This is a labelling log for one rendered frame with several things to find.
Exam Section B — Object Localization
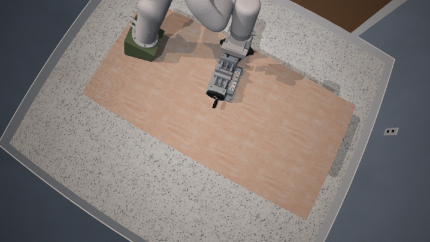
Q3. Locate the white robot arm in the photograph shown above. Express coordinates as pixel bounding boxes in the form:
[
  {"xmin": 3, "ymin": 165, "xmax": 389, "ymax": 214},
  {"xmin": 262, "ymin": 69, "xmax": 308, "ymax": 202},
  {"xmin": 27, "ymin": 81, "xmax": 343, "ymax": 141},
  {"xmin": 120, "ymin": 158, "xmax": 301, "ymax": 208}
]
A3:
[{"xmin": 129, "ymin": 0, "xmax": 261, "ymax": 59}]

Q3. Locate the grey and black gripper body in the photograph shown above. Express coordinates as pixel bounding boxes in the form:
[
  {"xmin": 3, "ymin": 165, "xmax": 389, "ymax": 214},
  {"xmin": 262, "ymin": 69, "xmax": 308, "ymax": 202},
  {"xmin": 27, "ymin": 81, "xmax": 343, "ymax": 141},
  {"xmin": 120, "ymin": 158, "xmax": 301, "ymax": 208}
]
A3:
[{"xmin": 225, "ymin": 26, "xmax": 253, "ymax": 53}]

